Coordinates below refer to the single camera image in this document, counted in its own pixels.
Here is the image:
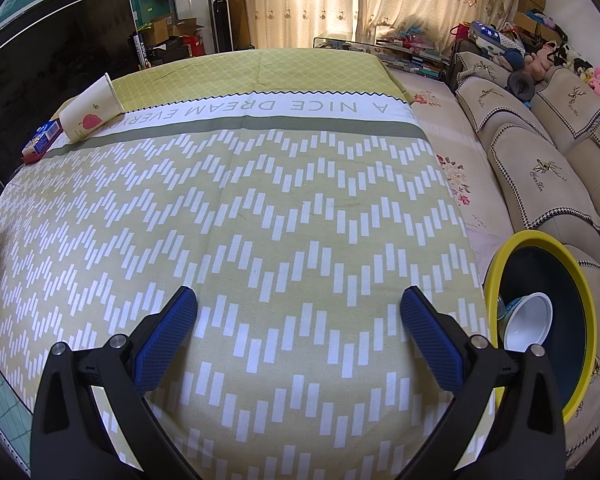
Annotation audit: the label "black tower fan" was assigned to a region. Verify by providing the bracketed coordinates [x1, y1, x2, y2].
[207, 0, 226, 55]

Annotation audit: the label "green patterned blanket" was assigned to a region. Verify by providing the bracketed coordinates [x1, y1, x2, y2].
[0, 47, 496, 480]

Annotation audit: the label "green white plastic cup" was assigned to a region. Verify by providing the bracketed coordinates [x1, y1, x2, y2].
[502, 292, 553, 353]

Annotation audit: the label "beige sofa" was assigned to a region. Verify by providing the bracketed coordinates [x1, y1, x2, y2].
[450, 50, 600, 463]

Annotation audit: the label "pile of bags and toys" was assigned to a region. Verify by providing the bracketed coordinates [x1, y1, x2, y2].
[450, 20, 527, 72]

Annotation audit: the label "blue red snack box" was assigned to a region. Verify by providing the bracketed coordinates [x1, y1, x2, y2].
[21, 120, 64, 165]

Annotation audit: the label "yellow round bin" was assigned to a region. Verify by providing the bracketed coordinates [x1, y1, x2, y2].
[482, 230, 598, 423]

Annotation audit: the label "black television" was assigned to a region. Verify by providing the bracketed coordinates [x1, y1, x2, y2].
[0, 0, 140, 187]

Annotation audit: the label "glass coffee table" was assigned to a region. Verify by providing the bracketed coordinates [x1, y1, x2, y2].
[312, 32, 454, 82]

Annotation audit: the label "stack of cardboard boxes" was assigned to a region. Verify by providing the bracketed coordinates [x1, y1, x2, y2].
[512, 0, 564, 44]

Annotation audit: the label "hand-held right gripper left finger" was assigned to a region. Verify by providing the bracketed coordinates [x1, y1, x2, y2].
[30, 286, 203, 480]

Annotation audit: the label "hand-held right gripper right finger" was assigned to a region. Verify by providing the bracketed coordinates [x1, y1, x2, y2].
[399, 286, 567, 480]

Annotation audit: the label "paper cup with leaf print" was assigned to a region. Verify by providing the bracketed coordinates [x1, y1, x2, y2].
[59, 72, 124, 141]

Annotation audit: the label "cream embroidered curtain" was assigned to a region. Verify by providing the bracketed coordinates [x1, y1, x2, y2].
[237, 0, 527, 54]

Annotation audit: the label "open cardboard boxes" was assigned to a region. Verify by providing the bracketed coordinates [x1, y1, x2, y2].
[127, 16, 206, 69]

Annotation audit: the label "pile of stuffed toys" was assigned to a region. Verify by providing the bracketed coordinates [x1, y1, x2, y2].
[522, 42, 600, 107]

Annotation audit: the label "dark grey round object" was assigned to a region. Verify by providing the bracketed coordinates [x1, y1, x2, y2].
[507, 71, 537, 104]

